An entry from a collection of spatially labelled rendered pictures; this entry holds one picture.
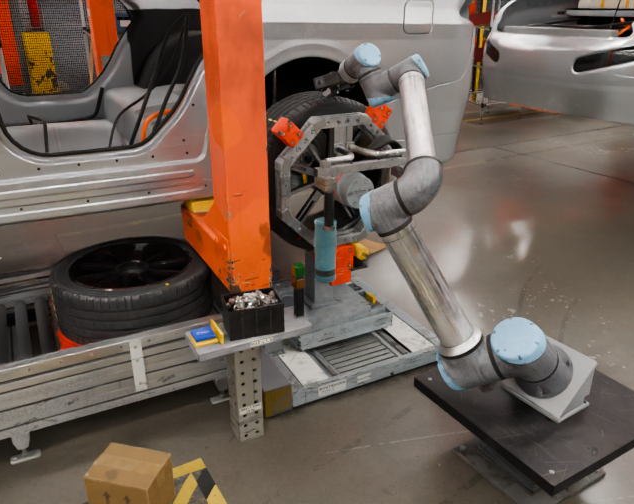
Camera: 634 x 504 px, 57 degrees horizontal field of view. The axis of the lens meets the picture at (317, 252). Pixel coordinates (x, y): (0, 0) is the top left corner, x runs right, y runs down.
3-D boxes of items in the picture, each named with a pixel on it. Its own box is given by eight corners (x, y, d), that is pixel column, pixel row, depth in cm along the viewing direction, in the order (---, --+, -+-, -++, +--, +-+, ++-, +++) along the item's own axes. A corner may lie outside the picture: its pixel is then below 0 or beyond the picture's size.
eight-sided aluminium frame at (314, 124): (386, 230, 265) (392, 108, 244) (394, 234, 260) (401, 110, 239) (276, 251, 242) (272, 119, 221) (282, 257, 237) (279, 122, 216)
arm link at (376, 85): (396, 96, 204) (381, 63, 203) (367, 111, 209) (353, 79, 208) (403, 96, 212) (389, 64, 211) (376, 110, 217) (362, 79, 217)
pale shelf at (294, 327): (293, 312, 227) (293, 305, 226) (313, 332, 213) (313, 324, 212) (184, 338, 209) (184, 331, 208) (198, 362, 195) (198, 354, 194)
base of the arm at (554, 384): (585, 365, 188) (576, 352, 181) (547, 410, 187) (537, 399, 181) (539, 335, 202) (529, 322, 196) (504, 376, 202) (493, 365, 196)
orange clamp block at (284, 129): (296, 131, 229) (281, 115, 223) (305, 134, 222) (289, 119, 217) (285, 144, 228) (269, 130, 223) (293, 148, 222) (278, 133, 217)
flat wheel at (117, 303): (164, 267, 302) (159, 224, 292) (243, 311, 258) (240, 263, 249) (33, 310, 259) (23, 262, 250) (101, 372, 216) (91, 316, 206)
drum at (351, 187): (348, 193, 249) (349, 161, 243) (375, 207, 232) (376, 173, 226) (319, 198, 243) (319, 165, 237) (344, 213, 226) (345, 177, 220)
